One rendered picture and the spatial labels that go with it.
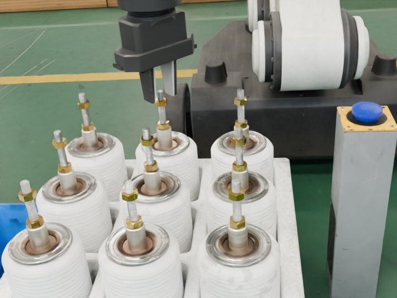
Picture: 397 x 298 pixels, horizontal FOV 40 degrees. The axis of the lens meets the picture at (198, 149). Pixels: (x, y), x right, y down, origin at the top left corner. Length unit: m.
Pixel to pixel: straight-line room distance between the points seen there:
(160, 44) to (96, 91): 0.98
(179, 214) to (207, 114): 0.42
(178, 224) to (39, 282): 0.19
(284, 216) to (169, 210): 0.18
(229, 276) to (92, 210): 0.23
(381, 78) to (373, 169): 0.42
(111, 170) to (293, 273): 0.32
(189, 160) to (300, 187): 0.41
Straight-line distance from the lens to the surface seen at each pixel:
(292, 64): 0.94
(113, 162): 0.84
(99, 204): 0.75
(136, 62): 0.73
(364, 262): 0.87
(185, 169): 0.82
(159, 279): 0.63
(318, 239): 1.04
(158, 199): 0.71
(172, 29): 0.75
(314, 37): 0.95
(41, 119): 1.59
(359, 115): 0.75
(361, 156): 0.76
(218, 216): 0.71
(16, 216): 1.02
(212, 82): 1.14
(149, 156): 0.71
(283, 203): 0.82
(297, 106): 1.11
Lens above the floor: 0.66
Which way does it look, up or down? 30 degrees down
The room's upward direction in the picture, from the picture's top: 4 degrees counter-clockwise
